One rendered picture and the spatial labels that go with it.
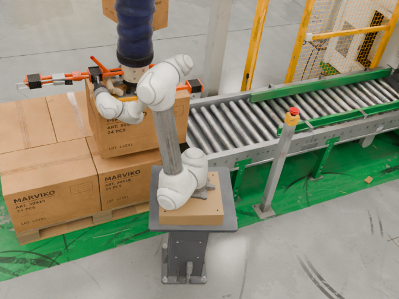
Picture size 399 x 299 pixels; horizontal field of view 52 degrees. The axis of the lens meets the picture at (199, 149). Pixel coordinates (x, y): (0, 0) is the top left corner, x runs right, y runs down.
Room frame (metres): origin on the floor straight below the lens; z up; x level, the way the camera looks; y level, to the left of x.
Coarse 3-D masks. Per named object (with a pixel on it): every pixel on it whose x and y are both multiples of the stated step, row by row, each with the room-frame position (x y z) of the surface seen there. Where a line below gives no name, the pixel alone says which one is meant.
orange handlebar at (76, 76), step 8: (152, 64) 2.30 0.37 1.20; (72, 72) 2.07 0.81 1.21; (80, 72) 2.09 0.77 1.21; (104, 72) 2.15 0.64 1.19; (112, 72) 2.14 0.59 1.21; (120, 72) 2.16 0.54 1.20; (24, 80) 1.94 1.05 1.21; (80, 80) 2.04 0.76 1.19; (176, 88) 2.07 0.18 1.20; (184, 88) 2.09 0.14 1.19
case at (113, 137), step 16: (176, 96) 2.18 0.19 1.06; (96, 112) 1.96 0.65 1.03; (144, 112) 2.05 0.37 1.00; (176, 112) 2.16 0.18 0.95; (96, 128) 2.00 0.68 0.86; (112, 128) 1.96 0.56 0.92; (128, 128) 2.00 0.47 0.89; (144, 128) 2.05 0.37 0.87; (176, 128) 2.16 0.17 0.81; (96, 144) 2.05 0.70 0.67; (112, 144) 1.95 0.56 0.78; (128, 144) 2.00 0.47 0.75; (144, 144) 2.05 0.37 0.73
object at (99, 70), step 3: (90, 66) 2.15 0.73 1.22; (93, 66) 2.15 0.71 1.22; (96, 66) 2.16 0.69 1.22; (87, 69) 2.11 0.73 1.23; (96, 69) 2.14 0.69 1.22; (99, 69) 2.14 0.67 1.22; (90, 72) 2.10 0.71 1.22; (99, 72) 2.11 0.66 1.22; (102, 72) 2.10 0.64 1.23; (90, 75) 2.06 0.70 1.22; (99, 75) 2.08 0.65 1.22; (102, 75) 2.09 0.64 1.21; (90, 78) 2.06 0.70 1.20; (93, 78) 2.07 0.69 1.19; (102, 78) 2.09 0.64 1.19; (90, 81) 2.06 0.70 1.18; (93, 81) 2.06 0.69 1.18
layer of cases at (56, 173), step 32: (64, 96) 2.71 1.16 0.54; (0, 128) 2.23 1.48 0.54; (32, 128) 2.27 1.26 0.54; (64, 128) 2.32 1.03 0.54; (0, 160) 1.91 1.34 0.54; (32, 160) 1.95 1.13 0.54; (64, 160) 1.99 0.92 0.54; (96, 160) 2.02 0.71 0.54; (128, 160) 2.06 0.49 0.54; (160, 160) 2.11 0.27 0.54; (32, 192) 1.70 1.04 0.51; (64, 192) 1.79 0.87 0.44; (96, 192) 1.89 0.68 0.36; (128, 192) 2.00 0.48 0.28; (32, 224) 1.67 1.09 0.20
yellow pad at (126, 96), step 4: (124, 92) 2.11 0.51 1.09; (128, 92) 2.10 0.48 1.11; (132, 92) 2.13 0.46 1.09; (116, 96) 2.07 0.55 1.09; (120, 96) 2.06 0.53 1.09; (124, 96) 2.07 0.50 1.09; (128, 96) 2.08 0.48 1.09; (132, 96) 2.09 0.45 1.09; (136, 96) 2.09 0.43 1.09; (120, 100) 2.04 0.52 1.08; (124, 100) 2.05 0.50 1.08; (128, 100) 2.06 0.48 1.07
